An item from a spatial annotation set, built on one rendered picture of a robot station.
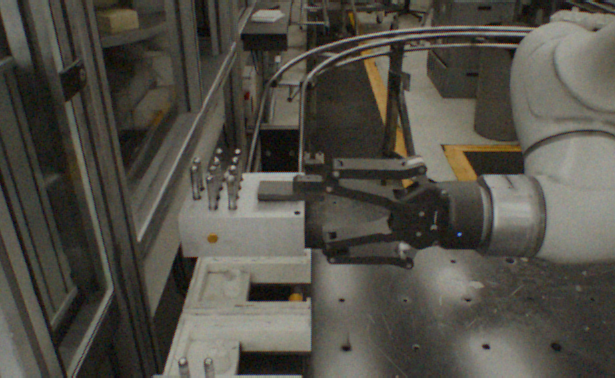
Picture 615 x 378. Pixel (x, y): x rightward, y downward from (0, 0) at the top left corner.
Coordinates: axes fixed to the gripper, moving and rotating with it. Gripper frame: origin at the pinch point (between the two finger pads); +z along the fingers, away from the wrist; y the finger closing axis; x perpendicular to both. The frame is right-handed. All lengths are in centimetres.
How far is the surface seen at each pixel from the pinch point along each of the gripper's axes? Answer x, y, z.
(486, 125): -241, -87, -106
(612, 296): -21, -29, -54
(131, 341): 4.0, -15.6, 18.4
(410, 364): -5.8, -29.4, -17.4
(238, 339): 7.9, -11.1, 5.1
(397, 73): -148, -29, -35
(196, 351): 9.6, -11.2, 9.3
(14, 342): 22.2, 2.6, 18.6
